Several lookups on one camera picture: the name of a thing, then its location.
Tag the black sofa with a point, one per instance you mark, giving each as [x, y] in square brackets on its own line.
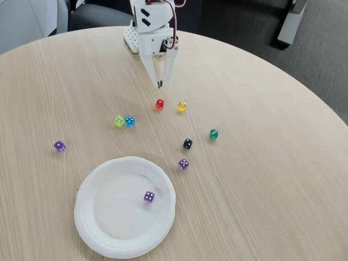
[239, 16]

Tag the white paper plate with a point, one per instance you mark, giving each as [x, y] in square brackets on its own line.
[117, 217]

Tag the grey furniture leg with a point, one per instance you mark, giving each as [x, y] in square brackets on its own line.
[291, 24]

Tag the white cabinet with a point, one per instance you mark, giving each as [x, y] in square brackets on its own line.
[24, 21]

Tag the dark green translucent die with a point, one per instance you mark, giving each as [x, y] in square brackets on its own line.
[213, 134]

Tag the yellow translucent die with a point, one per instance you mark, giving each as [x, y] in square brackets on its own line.
[181, 106]

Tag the purple translucent die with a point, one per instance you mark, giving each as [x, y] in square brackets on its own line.
[183, 164]
[149, 197]
[59, 146]

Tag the red translucent die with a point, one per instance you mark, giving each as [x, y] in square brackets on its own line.
[159, 104]

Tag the blue translucent die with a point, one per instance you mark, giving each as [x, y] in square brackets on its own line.
[129, 121]

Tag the black die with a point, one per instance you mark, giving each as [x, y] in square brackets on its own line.
[187, 143]

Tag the black chair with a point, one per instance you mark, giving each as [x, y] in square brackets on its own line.
[98, 17]

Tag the light green translucent die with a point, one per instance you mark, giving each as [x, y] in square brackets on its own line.
[119, 121]

